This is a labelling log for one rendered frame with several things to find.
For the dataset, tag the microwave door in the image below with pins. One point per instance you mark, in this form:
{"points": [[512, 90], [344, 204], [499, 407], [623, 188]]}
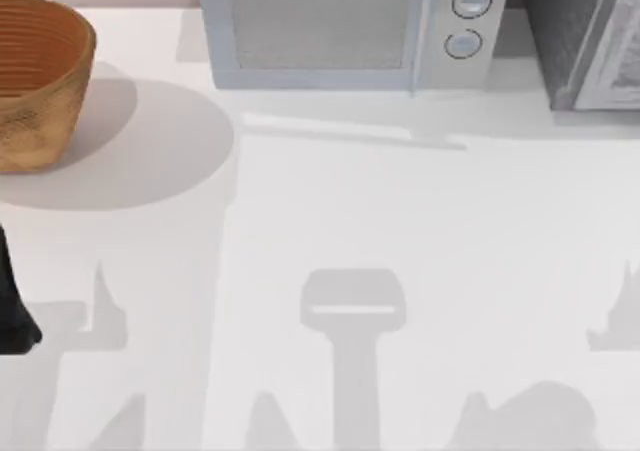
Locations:
{"points": [[320, 26]]}

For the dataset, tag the pale microwave oven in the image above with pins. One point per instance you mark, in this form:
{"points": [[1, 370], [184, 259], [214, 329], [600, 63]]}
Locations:
{"points": [[480, 76]]}

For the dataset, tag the microwave knob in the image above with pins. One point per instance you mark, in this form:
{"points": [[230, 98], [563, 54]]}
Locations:
{"points": [[471, 2], [463, 44]]}

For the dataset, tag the brown woven basket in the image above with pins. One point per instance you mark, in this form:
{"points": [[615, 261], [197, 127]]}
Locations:
{"points": [[45, 101]]}

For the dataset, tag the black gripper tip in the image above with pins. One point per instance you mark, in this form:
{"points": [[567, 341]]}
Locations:
{"points": [[12, 311]]}

